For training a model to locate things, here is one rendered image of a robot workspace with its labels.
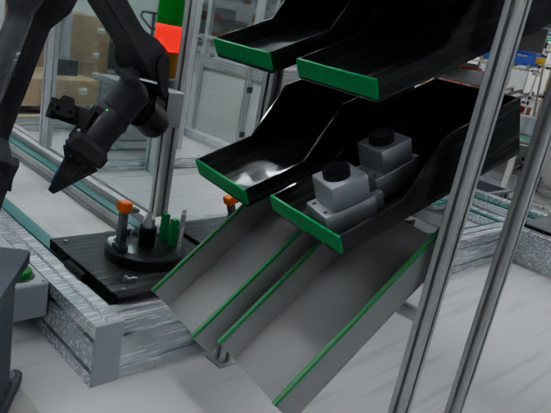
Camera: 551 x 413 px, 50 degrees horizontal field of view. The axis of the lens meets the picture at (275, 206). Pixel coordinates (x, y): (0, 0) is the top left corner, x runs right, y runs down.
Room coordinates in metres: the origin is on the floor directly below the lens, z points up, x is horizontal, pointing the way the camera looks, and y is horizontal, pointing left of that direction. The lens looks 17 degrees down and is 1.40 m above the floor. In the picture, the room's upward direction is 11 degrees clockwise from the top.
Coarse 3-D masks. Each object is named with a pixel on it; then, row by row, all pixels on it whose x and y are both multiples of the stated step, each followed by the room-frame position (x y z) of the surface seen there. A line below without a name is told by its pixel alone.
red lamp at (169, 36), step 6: (156, 24) 1.18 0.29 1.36; (162, 24) 1.16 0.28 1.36; (156, 30) 1.17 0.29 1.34; (162, 30) 1.16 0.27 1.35; (168, 30) 1.16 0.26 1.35; (174, 30) 1.17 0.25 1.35; (180, 30) 1.18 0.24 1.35; (156, 36) 1.17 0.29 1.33; (162, 36) 1.16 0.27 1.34; (168, 36) 1.16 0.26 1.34; (174, 36) 1.17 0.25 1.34; (180, 36) 1.19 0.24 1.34; (162, 42) 1.16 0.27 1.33; (168, 42) 1.16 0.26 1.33; (174, 42) 1.17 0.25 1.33; (168, 48) 1.16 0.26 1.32; (174, 48) 1.17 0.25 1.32
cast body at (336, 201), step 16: (320, 176) 0.62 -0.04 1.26; (336, 176) 0.60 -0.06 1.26; (352, 176) 0.61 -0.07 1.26; (320, 192) 0.61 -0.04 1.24; (336, 192) 0.59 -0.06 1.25; (352, 192) 0.60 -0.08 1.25; (368, 192) 0.61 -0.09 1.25; (320, 208) 0.61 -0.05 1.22; (336, 208) 0.59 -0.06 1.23; (352, 208) 0.60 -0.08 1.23; (368, 208) 0.62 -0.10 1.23; (336, 224) 0.60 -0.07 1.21; (352, 224) 0.61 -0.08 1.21
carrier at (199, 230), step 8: (184, 224) 1.17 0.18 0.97; (192, 224) 1.17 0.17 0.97; (200, 224) 1.18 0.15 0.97; (208, 224) 1.19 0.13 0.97; (216, 224) 1.20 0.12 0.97; (184, 232) 1.12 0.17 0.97; (192, 232) 1.13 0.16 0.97; (200, 232) 1.14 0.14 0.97; (208, 232) 1.15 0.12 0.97; (192, 240) 1.10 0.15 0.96; (200, 240) 1.09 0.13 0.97
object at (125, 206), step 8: (120, 200) 0.93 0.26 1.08; (128, 200) 0.94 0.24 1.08; (120, 208) 0.92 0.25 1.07; (128, 208) 0.93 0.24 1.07; (136, 208) 0.95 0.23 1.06; (120, 216) 0.93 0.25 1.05; (128, 216) 0.93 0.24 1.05; (120, 224) 0.93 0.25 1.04; (120, 232) 0.92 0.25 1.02; (120, 240) 0.92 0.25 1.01
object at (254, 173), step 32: (288, 96) 0.85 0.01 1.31; (320, 96) 0.89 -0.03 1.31; (352, 96) 0.92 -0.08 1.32; (256, 128) 0.83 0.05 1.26; (288, 128) 0.86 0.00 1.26; (320, 128) 0.86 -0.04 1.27; (352, 128) 0.76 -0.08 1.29; (224, 160) 0.80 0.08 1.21; (256, 160) 0.79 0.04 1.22; (288, 160) 0.78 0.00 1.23; (320, 160) 0.74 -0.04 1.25; (256, 192) 0.68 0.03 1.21
